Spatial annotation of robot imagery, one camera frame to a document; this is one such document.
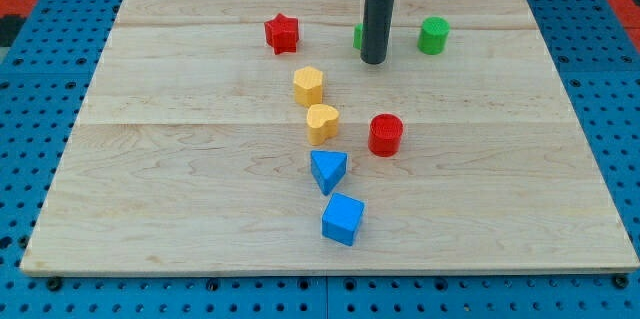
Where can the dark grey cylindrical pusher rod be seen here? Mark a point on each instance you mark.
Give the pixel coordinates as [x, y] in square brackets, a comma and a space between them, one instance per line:
[377, 18]

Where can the green block behind rod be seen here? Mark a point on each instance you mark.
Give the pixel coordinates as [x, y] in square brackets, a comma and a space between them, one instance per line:
[357, 36]

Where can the green cylinder block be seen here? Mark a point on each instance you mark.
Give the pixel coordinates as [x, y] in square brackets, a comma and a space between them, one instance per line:
[433, 35]

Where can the red star block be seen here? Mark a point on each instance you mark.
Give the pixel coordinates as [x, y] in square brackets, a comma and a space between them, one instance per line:
[282, 34]

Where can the yellow pentagon block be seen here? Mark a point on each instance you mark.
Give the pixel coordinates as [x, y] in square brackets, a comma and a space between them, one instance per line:
[308, 86]

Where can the red cylinder block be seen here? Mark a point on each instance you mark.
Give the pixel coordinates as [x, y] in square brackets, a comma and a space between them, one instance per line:
[385, 135]

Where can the yellow heart block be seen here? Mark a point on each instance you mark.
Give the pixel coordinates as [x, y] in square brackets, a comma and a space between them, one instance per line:
[322, 123]

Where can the blue triangle block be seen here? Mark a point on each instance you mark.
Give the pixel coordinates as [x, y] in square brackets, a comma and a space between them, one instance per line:
[328, 168]

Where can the blue cube block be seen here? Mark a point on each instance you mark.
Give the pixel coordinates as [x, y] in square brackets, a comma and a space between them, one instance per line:
[341, 219]

